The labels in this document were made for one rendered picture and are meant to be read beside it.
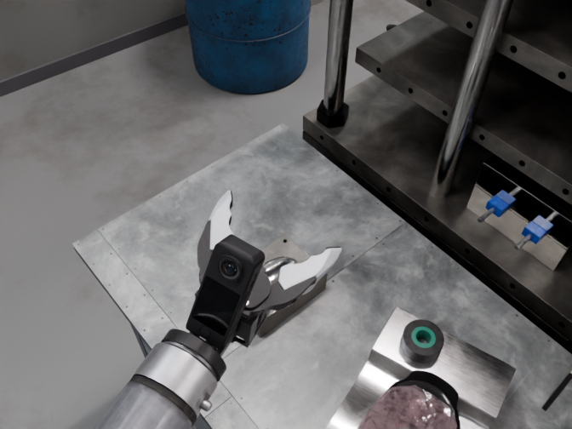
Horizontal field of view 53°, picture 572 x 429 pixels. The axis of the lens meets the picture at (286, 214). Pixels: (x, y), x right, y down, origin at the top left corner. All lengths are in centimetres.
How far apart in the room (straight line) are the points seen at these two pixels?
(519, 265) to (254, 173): 74
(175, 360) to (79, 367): 174
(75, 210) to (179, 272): 135
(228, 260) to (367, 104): 138
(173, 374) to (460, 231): 113
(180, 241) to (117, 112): 173
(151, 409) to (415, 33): 139
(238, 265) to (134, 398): 15
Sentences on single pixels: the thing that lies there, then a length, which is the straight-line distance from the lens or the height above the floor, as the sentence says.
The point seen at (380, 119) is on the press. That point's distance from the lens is 183.
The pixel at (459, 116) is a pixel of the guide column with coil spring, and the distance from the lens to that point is 144.
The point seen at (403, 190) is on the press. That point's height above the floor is 79.
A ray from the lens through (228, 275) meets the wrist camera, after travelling 55.
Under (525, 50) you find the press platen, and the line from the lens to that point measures 133.
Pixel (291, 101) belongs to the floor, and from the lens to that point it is 309.
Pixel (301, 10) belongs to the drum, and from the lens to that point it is 303.
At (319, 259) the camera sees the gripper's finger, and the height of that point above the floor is 145.
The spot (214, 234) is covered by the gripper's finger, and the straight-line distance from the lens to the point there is 65.
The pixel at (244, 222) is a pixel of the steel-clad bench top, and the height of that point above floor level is 80.
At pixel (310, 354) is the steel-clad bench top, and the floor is 80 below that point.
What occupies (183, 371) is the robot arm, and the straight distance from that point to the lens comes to 57.
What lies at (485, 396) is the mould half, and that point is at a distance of 122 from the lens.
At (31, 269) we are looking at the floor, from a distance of 260.
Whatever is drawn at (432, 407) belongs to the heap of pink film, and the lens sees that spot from 119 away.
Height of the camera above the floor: 198
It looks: 51 degrees down
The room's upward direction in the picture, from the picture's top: straight up
